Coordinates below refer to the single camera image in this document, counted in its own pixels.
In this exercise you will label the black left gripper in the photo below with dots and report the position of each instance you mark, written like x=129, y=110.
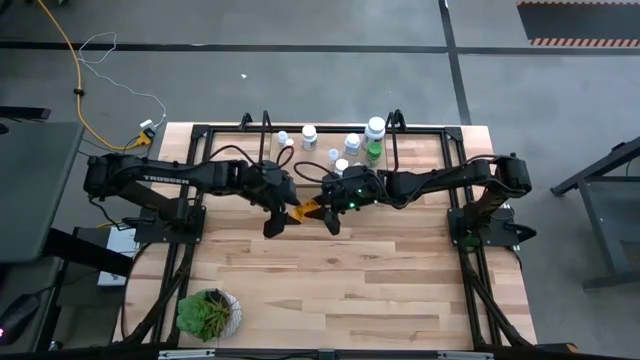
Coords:
x=275, y=187

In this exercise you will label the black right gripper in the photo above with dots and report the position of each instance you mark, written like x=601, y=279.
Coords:
x=355, y=190

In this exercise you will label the small orange bottle white cap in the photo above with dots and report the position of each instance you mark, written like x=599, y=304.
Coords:
x=289, y=143

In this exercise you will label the short white bottle blue label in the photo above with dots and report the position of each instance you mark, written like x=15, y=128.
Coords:
x=352, y=144

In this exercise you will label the white bottle picture label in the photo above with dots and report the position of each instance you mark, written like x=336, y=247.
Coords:
x=309, y=137

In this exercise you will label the small orange-label bottle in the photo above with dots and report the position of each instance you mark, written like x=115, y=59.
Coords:
x=282, y=136

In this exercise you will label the green bottle green cap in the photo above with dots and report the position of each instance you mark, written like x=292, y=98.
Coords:
x=372, y=152

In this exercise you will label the tall white bottle red label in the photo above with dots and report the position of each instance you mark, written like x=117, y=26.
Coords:
x=374, y=131

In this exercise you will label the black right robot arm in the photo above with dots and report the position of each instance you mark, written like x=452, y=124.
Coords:
x=450, y=175

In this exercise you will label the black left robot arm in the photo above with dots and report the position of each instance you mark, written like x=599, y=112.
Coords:
x=165, y=178

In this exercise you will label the black-framed wooden shelf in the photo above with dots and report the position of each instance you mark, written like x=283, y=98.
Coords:
x=320, y=150

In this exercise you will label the succulent plant white pot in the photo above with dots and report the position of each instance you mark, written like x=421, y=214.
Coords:
x=200, y=315

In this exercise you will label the orange plug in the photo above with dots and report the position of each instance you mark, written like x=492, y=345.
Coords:
x=145, y=136

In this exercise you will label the white power adapter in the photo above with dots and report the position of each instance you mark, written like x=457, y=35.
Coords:
x=147, y=123

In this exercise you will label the white flat box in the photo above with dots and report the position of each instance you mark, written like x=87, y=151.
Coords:
x=120, y=240

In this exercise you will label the black desk leg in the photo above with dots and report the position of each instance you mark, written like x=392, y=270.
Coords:
x=85, y=252

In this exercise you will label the grey desk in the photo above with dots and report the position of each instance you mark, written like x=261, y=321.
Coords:
x=30, y=190

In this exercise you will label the black metal stand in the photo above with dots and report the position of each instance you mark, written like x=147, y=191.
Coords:
x=595, y=169

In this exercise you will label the black flat bar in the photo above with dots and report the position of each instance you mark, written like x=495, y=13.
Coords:
x=25, y=113

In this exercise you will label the black computer mouse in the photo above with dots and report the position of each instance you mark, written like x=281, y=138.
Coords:
x=17, y=317

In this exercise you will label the black mat hazard-striped edge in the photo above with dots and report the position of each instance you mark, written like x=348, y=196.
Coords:
x=575, y=22

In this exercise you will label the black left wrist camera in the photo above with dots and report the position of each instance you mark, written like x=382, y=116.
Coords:
x=275, y=225

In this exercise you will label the black aluminium rail frame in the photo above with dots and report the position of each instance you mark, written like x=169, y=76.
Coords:
x=454, y=133

